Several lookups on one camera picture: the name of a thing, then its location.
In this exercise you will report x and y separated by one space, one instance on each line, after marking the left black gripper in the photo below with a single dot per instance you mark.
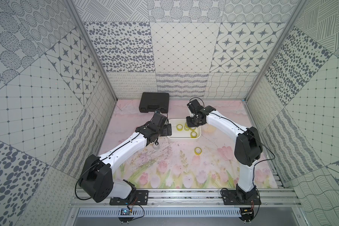
164 130

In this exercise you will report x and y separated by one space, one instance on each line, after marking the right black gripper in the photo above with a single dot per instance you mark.
189 124

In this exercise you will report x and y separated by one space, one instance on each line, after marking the yellow tape roll bottom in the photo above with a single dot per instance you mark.
193 134

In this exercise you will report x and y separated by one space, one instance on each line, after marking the yellow tape roll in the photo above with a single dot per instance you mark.
198 151
186 128
179 127
193 134

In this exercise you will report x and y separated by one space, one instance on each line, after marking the white plastic storage box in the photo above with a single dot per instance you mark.
181 135

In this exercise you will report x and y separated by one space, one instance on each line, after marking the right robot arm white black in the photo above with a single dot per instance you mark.
247 151

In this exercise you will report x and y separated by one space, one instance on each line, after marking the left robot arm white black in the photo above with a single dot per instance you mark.
97 175

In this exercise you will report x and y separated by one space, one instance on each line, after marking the grey clear tape roll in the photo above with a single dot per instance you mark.
156 146

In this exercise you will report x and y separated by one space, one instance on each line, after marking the black plastic tool case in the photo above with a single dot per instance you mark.
151 101

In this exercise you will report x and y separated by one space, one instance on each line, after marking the left green circuit board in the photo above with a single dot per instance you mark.
125 215

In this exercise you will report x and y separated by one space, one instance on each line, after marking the right black controller board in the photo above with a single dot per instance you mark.
246 215

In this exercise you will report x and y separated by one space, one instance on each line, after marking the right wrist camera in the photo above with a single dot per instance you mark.
196 108

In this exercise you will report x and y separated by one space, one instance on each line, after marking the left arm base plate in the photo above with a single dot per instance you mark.
138 197

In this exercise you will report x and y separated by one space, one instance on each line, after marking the aluminium mounting rail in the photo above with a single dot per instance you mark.
195 198

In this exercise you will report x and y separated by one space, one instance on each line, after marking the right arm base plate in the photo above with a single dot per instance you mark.
234 197

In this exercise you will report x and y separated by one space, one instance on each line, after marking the white slotted cable duct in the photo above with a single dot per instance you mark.
162 212

